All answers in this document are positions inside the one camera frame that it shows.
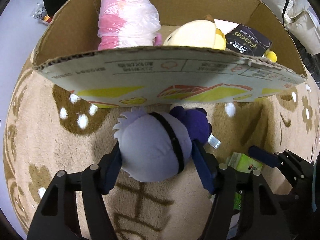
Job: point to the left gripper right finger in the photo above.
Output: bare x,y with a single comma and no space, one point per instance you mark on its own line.
260,215

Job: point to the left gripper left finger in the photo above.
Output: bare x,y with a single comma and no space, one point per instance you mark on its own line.
56,216

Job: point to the green tissue pack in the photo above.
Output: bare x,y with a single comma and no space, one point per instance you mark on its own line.
245,164

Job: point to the lavender purple plush doll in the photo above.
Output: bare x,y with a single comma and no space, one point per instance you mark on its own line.
156,146

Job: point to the black face tissue pack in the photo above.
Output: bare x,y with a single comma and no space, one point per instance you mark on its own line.
247,41

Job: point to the white pink soft pad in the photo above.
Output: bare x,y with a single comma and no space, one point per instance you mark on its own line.
226,27

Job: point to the yellow round plush toy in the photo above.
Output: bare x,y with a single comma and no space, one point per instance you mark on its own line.
199,33

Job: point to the pink towel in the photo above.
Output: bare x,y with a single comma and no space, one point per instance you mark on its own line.
128,23

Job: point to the white yellow duck plush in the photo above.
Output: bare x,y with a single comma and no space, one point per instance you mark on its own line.
270,55

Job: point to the beige patterned carpet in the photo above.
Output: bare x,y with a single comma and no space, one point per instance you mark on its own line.
49,129

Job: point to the brown cardboard box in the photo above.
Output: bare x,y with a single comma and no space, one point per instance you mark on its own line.
67,54

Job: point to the cream hanging garment cover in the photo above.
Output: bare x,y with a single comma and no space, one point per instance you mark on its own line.
300,20

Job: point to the plastic bag of snacks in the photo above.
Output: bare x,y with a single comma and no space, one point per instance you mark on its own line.
40,14

